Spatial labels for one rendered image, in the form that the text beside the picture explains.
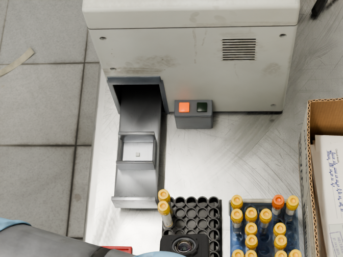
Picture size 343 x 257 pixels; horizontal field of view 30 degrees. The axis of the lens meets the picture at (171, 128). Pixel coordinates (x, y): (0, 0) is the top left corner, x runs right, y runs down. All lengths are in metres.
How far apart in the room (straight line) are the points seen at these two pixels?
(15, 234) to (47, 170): 1.63
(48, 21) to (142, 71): 1.38
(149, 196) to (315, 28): 0.43
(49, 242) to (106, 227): 0.61
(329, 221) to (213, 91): 0.26
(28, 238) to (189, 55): 0.54
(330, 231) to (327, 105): 0.18
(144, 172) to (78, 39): 1.29
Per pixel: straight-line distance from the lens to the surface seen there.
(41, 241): 0.40
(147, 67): 0.93
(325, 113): 0.95
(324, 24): 1.16
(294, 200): 0.89
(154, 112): 1.02
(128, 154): 1.00
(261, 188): 1.01
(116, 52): 0.90
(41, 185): 2.02
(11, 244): 0.40
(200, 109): 1.00
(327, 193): 0.95
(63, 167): 2.03
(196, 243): 0.58
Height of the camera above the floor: 1.83
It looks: 65 degrees down
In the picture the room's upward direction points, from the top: 11 degrees counter-clockwise
